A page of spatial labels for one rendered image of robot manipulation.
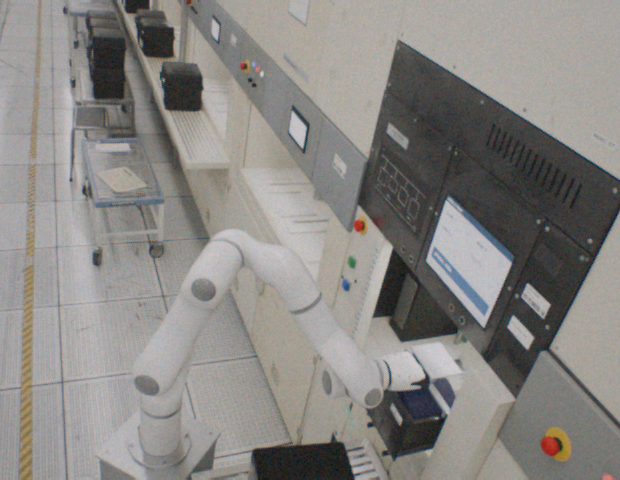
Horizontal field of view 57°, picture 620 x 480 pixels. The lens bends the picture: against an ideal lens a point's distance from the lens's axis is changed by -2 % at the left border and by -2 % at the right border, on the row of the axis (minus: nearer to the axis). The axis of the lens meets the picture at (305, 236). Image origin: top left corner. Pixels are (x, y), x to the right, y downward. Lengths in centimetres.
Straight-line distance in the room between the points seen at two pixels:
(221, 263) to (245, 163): 200
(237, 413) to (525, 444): 187
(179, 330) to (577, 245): 94
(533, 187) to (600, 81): 26
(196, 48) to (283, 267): 342
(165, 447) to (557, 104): 141
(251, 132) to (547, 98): 218
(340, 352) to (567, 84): 76
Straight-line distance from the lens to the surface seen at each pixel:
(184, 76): 407
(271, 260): 133
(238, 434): 297
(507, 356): 143
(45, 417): 307
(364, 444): 206
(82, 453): 291
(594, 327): 125
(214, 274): 133
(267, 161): 335
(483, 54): 147
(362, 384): 142
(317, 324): 139
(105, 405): 308
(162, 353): 157
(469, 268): 149
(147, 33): 519
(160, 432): 183
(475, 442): 151
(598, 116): 121
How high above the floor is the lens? 232
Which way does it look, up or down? 32 degrees down
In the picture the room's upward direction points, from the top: 11 degrees clockwise
